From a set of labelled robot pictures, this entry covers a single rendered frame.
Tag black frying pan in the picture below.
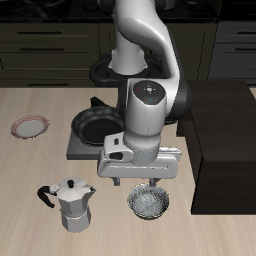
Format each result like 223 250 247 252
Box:
70 96 128 148

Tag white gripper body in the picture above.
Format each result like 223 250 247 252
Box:
96 146 183 180

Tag small red-rimmed fluted dish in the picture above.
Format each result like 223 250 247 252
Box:
10 114 51 140

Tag dark kitchen cupboards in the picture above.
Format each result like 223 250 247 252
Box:
0 0 221 89

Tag silver moka pot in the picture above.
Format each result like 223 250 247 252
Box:
36 177 98 234

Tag grey speckled bowl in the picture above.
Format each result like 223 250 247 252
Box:
127 182 171 221

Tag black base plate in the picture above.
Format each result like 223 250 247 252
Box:
88 54 168 85

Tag dark wooden cabinet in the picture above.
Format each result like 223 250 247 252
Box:
176 79 256 216

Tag grey kitchen cupboard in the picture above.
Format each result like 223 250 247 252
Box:
208 0 256 86

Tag dark grey stove plate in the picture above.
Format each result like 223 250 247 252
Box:
65 128 108 161

